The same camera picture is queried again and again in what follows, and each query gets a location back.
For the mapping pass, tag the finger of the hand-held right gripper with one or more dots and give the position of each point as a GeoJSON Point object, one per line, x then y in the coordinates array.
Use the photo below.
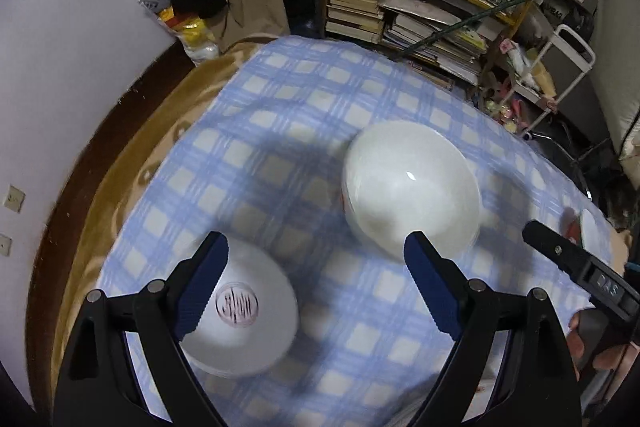
{"type": "Point", "coordinates": [555, 247]}

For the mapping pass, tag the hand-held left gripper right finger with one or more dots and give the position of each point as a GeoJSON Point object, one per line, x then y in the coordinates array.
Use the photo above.
{"type": "Point", "coordinates": [435, 292]}

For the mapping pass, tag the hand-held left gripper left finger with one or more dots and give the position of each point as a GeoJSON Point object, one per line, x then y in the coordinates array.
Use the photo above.
{"type": "Point", "coordinates": [200, 292]}

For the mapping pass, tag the white cherry print plate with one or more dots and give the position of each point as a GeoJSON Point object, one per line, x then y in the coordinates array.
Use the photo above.
{"type": "Point", "coordinates": [592, 232]}

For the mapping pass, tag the small white bowl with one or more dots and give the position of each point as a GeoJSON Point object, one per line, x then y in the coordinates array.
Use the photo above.
{"type": "Point", "coordinates": [250, 307]}

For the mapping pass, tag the plain white bowl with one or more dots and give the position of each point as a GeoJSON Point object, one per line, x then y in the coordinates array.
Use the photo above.
{"type": "Point", "coordinates": [415, 192]}

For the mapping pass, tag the person's right hand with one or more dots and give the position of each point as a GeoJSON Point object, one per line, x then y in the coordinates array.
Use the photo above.
{"type": "Point", "coordinates": [595, 342]}

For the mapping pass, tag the pink toys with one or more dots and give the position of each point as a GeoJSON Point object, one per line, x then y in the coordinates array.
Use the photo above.
{"type": "Point", "coordinates": [505, 107]}

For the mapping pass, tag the blue checked cloth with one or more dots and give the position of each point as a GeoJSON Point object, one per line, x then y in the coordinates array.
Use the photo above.
{"type": "Point", "coordinates": [310, 132]}

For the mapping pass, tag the white trolley cart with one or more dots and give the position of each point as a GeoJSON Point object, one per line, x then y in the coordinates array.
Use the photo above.
{"type": "Point", "coordinates": [575, 52]}

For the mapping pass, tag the stack of magazines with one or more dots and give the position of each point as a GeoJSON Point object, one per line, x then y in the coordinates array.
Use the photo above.
{"type": "Point", "coordinates": [435, 39]}

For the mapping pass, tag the dark long pole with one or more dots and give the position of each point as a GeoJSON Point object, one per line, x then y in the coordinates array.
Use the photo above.
{"type": "Point", "coordinates": [480, 14]}

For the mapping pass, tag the plastic bag of snacks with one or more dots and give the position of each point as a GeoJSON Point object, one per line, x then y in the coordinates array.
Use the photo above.
{"type": "Point", "coordinates": [175, 17]}

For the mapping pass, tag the stack of books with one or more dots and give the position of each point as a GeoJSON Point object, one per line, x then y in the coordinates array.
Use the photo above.
{"type": "Point", "coordinates": [355, 7]}

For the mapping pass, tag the wall socket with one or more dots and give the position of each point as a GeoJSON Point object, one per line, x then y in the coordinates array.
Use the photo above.
{"type": "Point", "coordinates": [5, 246]}
{"type": "Point", "coordinates": [14, 199]}

